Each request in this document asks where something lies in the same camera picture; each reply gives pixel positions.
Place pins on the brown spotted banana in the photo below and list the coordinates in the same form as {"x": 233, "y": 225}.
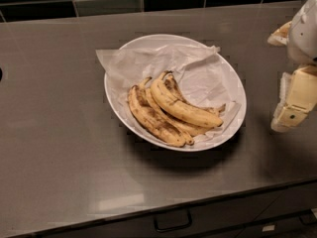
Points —
{"x": 173, "y": 87}
{"x": 151, "y": 120}

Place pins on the left brown spotted banana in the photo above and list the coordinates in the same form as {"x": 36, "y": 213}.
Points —
{"x": 151, "y": 120}

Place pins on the white paper liner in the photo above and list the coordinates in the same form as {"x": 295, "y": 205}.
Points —
{"x": 198, "y": 73}

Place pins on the white oval bowl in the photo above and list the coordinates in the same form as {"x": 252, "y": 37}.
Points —
{"x": 171, "y": 38}

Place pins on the rear brown spotted banana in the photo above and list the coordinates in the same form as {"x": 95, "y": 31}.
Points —
{"x": 173, "y": 87}

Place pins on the yellow spotted banana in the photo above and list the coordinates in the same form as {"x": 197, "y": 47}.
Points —
{"x": 189, "y": 131}
{"x": 179, "y": 109}

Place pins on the black drawer handle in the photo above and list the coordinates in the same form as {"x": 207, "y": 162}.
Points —
{"x": 172, "y": 221}

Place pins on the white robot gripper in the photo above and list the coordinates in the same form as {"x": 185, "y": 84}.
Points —
{"x": 304, "y": 34}

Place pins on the dark cabinet drawer front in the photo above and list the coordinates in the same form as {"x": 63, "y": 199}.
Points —
{"x": 256, "y": 214}

